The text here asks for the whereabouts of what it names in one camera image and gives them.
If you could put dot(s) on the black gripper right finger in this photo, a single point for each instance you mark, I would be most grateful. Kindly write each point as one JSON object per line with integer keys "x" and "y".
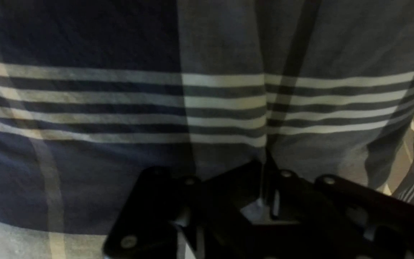
{"x": 351, "y": 216}

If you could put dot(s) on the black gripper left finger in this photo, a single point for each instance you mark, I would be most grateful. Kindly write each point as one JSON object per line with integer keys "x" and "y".
{"x": 168, "y": 216}

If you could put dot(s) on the blue plaid pillow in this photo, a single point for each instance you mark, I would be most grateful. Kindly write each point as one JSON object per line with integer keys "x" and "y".
{"x": 168, "y": 47}

